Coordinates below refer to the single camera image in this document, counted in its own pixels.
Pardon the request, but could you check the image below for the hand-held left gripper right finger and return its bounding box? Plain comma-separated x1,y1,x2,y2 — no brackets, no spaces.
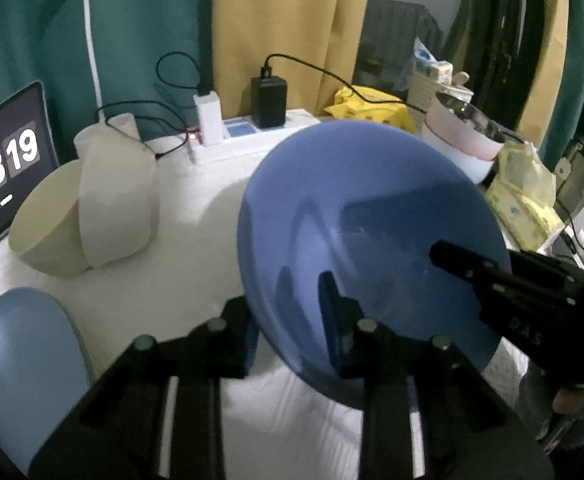
318,271,555,480

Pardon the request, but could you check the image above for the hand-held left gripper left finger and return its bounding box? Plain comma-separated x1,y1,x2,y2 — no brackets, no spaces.
27,296,263,480

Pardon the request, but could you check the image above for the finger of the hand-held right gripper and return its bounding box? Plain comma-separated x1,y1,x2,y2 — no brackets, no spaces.
508,249,582,282
429,241,518,293

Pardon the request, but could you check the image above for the blue bowl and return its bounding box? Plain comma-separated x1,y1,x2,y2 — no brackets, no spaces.
237,120,513,410

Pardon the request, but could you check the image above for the white watermelon-pattern bowl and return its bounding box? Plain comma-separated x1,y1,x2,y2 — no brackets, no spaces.
74,132,159,267

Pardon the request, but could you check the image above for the blue plate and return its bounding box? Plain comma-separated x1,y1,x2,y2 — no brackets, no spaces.
0,287,97,476

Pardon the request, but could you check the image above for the cream bowl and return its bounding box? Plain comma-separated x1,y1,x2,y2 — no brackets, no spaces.
8,159,91,279

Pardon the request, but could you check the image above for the person's right hand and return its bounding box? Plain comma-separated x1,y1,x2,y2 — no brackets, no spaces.
552,387,584,417

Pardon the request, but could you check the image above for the yellow tissue pack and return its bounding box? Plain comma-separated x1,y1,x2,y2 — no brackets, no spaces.
484,140,566,254

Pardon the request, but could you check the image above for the white fluffy table cover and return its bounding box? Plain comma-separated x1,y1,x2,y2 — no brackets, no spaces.
0,140,534,480

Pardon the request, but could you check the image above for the pink and white bowl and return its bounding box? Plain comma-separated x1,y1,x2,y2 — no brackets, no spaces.
422,91,506,185

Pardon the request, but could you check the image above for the metal bowl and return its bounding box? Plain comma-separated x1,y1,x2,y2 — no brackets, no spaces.
434,87,506,144

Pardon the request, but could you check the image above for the white woven basket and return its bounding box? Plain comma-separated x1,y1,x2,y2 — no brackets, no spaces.
408,67,454,112

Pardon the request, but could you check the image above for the narrow teal curtain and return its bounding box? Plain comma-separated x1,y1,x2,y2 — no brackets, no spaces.
542,0,584,171

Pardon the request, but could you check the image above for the white power strip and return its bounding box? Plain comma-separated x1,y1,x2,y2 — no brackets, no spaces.
184,108,323,164

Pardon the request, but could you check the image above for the yellow packet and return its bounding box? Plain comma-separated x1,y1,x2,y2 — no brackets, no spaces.
322,86,418,134

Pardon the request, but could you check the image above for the narrow yellow curtain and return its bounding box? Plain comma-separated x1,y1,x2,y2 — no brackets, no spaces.
514,0,571,147

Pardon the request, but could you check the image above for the black charger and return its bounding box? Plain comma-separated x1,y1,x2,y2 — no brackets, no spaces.
250,76,289,130

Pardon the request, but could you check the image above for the blue and white packet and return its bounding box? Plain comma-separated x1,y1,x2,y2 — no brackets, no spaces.
412,37,446,74

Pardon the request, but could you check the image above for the white charger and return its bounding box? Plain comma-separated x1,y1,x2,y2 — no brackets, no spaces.
194,91,223,147

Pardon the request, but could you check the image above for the dark glass sliding door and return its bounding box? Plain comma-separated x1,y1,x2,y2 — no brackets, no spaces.
352,0,568,132

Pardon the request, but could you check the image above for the tablet with clock display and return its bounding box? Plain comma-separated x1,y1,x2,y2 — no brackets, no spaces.
0,80,61,262

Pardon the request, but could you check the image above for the white desk lamp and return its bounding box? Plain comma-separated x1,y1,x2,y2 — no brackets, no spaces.
24,0,173,161

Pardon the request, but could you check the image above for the black charger cable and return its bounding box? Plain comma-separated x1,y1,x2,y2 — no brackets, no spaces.
262,53,529,144

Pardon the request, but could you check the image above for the black lamp cable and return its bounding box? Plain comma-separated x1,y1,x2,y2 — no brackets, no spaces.
95,101,199,162

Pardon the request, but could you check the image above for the looped black cable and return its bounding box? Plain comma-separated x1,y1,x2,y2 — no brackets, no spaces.
155,51,214,97

